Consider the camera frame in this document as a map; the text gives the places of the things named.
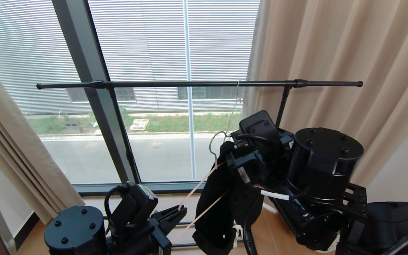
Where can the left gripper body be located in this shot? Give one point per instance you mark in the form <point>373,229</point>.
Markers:
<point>143,244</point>

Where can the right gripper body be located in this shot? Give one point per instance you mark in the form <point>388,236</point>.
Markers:
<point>303,226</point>

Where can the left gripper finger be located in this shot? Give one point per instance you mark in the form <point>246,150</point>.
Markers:
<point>170,217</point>

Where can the pink clothes hanger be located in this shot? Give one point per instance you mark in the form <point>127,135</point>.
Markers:
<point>234,113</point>
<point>197,187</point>

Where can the black shorts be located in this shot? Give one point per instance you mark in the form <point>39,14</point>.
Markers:
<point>214,212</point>

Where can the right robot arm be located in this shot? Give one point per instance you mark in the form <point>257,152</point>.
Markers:
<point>324,159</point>

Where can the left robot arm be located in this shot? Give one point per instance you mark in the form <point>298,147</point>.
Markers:
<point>73,233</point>

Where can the black clothes rack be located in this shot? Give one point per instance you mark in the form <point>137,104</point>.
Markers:
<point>154,84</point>

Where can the beige curtain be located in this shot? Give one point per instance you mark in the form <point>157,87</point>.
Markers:
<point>9,141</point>
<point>331,42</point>

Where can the window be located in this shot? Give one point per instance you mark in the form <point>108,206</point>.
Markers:
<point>147,42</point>

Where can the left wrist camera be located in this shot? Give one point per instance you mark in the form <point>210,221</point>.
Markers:
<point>133,205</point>

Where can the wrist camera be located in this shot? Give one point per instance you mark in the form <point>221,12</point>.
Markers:
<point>260,127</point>
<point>133,205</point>

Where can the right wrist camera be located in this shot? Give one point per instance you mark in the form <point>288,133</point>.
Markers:
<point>260,127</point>

